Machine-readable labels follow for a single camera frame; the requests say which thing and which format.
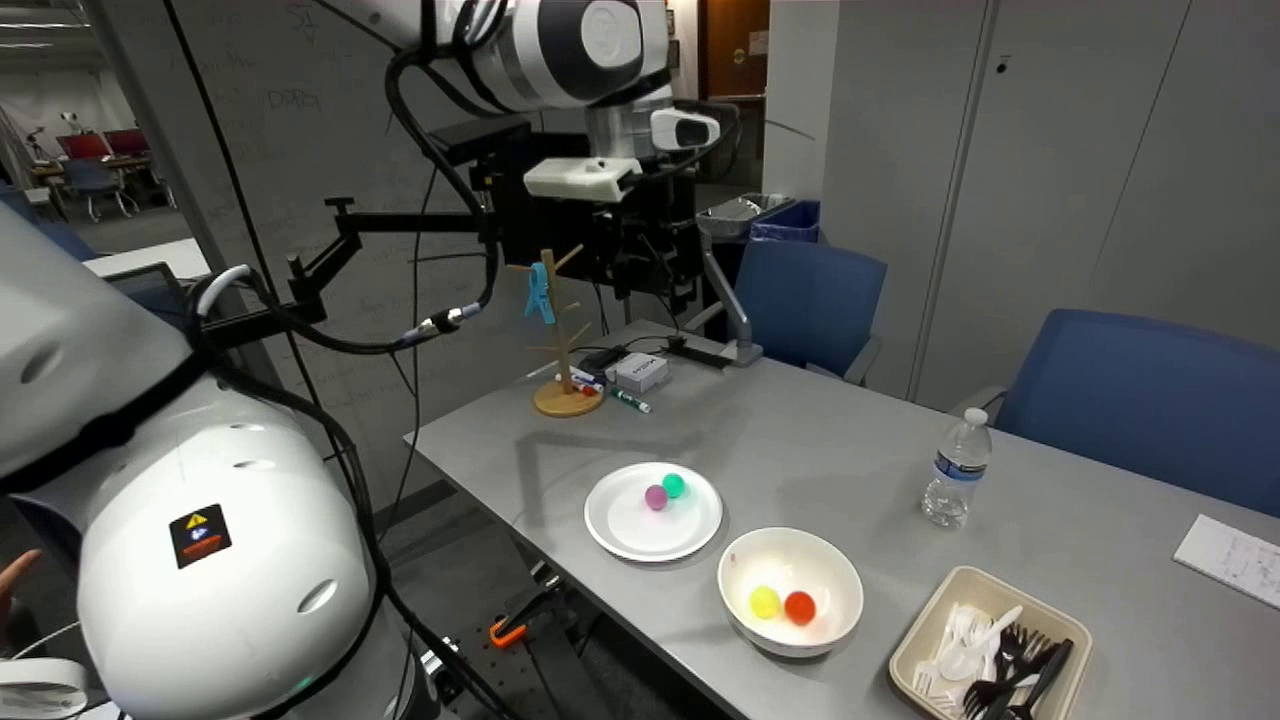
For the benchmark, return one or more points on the orange ball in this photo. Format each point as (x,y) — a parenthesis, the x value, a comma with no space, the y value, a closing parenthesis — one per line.
(800,611)

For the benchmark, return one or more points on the tall white cabinet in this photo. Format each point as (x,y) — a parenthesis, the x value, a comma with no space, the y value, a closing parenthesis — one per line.
(1065,162)

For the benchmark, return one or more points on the wooden door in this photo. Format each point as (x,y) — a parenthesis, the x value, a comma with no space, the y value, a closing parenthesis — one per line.
(735,44)

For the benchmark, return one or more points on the orange black clamp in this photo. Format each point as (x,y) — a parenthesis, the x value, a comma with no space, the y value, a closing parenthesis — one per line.
(506,631)

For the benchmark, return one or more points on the white paper sheet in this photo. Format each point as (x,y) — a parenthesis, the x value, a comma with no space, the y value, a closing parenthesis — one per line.
(1233,562)

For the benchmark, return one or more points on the yellow ball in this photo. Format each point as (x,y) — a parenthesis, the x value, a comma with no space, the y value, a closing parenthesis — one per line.
(765,601)

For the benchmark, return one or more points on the blue chair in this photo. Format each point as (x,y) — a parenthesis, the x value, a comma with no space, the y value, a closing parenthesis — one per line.
(807,300)
(1160,402)

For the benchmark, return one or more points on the cream rectangular tray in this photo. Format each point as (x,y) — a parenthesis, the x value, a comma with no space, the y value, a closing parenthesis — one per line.
(1059,623)

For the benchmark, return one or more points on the white round plate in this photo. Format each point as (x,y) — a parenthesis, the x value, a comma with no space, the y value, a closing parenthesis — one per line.
(626,526)

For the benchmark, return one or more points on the clear water bottle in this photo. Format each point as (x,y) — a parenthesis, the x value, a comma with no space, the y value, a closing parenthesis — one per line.
(958,471)

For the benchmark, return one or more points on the purple ball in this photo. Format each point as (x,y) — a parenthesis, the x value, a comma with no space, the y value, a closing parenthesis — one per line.
(654,496)

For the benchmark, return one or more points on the green ball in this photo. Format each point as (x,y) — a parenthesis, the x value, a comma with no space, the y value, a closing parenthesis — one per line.
(675,487)

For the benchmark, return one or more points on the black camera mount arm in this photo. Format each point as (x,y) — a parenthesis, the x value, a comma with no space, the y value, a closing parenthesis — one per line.
(401,225)

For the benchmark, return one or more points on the black plastic fork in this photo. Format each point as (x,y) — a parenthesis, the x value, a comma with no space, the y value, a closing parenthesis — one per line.
(1044,667)
(994,682)

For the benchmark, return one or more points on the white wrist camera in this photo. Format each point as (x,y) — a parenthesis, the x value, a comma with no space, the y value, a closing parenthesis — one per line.
(581,177)

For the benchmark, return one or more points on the white plastic cutlery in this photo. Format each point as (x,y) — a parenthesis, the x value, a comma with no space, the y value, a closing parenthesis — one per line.
(960,642)

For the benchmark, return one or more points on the cream round bowl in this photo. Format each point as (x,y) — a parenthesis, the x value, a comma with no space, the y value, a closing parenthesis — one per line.
(784,562)

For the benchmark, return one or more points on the blue bin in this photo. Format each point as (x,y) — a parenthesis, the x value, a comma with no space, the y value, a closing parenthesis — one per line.
(784,221)

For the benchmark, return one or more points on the red chair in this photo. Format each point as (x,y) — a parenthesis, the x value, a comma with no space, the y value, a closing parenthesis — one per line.
(88,146)

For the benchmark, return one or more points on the wooden toy stand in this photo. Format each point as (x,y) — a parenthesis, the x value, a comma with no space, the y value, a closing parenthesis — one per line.
(568,399)

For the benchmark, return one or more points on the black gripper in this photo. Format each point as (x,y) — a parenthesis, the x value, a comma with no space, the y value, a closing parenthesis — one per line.
(663,246)

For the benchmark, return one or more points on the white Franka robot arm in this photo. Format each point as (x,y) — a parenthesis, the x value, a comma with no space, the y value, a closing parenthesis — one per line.
(201,601)

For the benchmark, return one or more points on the blue toy figure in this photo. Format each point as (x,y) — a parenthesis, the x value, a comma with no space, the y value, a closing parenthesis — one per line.
(539,293)

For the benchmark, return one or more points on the small grey box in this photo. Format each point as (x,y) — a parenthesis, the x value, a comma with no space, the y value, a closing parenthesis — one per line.
(636,375)

